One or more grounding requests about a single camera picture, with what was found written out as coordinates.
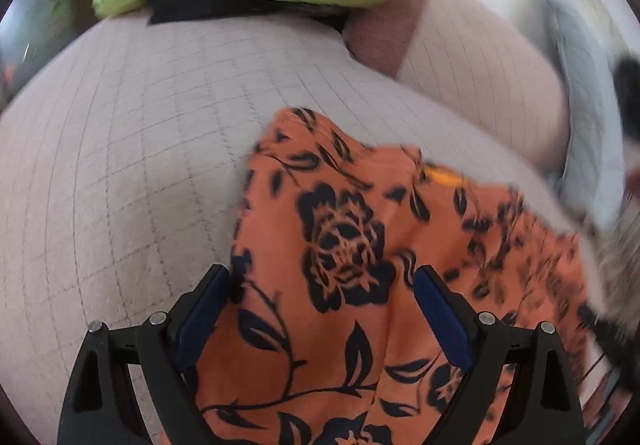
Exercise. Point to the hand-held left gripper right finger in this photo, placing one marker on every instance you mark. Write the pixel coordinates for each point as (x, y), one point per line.
(442, 320)

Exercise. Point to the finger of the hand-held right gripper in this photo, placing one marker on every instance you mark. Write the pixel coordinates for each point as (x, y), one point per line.
(602, 330)

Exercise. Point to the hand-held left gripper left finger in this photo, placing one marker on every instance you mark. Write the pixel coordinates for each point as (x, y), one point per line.
(200, 320)

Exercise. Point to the orange black floral blouse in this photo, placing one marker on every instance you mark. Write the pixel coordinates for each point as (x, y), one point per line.
(340, 235)

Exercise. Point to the light blue pillow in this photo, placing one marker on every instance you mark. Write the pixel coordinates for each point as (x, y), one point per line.
(590, 125)

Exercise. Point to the dark furry cloth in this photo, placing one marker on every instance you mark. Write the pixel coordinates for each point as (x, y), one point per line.
(627, 77)

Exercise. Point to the pink quilted bolster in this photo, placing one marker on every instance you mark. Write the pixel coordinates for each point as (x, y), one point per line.
(475, 65)

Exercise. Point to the black folded cloth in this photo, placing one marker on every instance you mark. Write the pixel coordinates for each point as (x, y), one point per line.
(210, 10)

